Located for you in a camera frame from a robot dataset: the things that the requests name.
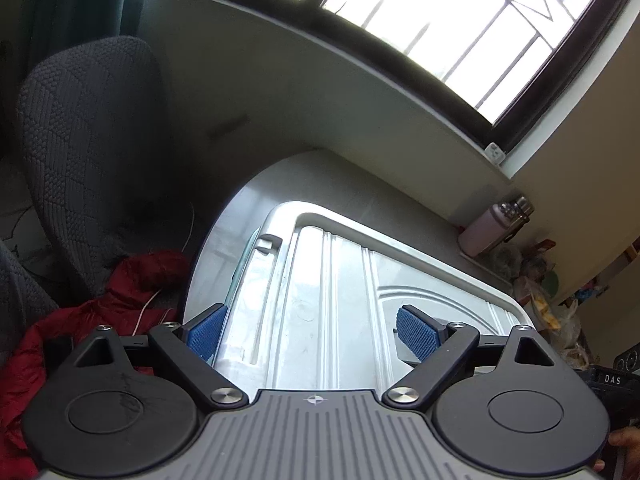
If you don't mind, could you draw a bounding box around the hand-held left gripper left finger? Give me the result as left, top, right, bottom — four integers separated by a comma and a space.
75, 304, 251, 408

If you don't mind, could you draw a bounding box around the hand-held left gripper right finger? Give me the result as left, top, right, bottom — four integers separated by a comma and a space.
382, 305, 558, 408

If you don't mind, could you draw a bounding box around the grey plastic bin lid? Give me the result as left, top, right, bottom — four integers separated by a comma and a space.
235, 201, 536, 397

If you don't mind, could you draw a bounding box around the person's right hand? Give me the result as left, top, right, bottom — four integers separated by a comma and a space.
593, 426, 640, 476

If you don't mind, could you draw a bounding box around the pile of plastic bags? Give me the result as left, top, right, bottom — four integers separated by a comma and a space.
515, 247, 585, 358

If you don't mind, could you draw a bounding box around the pink water bottle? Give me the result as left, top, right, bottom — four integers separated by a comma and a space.
457, 204, 516, 257

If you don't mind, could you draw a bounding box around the red jacket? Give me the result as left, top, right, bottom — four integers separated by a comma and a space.
0, 250, 194, 467

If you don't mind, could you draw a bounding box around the steel thermos bottle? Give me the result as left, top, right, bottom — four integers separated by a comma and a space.
497, 195, 537, 242

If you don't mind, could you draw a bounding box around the grey fabric chair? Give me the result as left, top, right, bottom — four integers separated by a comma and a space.
17, 36, 203, 307
0, 240, 62, 363

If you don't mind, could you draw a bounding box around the dark framed window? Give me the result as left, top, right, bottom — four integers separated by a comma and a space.
147, 0, 640, 154

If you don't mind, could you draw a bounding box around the blue curtain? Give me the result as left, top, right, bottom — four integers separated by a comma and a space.
25, 0, 162, 67

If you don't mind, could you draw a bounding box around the white cable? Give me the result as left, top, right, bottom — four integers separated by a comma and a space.
132, 202, 196, 336

